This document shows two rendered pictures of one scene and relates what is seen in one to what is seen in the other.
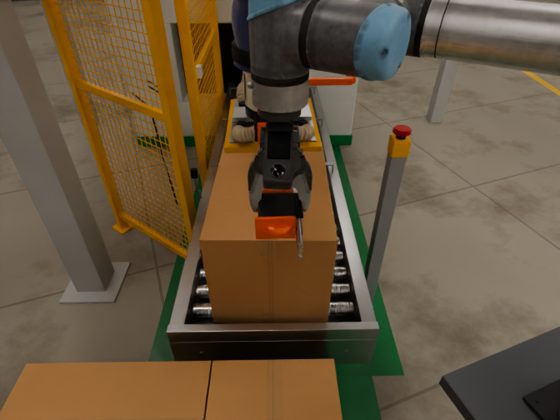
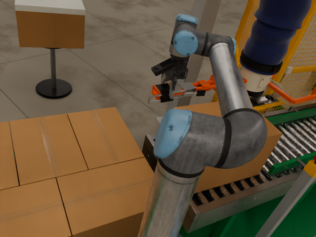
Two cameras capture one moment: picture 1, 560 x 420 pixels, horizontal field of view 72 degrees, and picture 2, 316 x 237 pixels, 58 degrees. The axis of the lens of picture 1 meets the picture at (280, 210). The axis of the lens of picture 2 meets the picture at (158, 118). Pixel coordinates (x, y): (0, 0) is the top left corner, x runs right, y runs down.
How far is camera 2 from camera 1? 1.02 m
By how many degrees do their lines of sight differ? 44
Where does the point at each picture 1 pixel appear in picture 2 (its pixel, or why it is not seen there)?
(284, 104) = (171, 51)
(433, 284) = not seen: outside the picture
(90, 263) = not seen: hidden behind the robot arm
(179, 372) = (134, 148)
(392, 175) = (299, 181)
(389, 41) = (177, 40)
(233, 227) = not seen: hidden behind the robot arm
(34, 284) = (158, 106)
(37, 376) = (112, 111)
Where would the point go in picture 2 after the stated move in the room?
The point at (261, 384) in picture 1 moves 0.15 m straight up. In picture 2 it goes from (143, 177) to (147, 161)
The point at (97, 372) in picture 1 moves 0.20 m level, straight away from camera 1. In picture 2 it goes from (122, 125) to (133, 113)
